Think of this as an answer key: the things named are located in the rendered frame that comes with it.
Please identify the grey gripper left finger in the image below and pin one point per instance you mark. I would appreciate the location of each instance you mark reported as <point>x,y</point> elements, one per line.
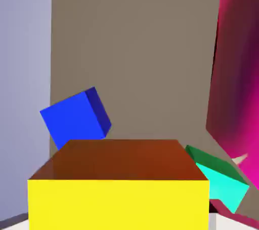
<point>16,224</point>

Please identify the small cyan cube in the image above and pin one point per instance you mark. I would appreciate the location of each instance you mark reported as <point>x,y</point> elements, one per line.
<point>224,185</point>

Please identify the small yellow cube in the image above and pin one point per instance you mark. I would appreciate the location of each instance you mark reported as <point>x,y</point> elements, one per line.
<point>118,203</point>

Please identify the small blue cube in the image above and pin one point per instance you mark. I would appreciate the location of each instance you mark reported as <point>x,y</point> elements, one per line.
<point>72,118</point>

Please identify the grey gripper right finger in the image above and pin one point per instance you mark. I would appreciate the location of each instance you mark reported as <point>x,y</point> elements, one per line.
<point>228,220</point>

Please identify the large pink box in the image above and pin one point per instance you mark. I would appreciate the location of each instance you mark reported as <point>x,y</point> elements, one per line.
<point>236,72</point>

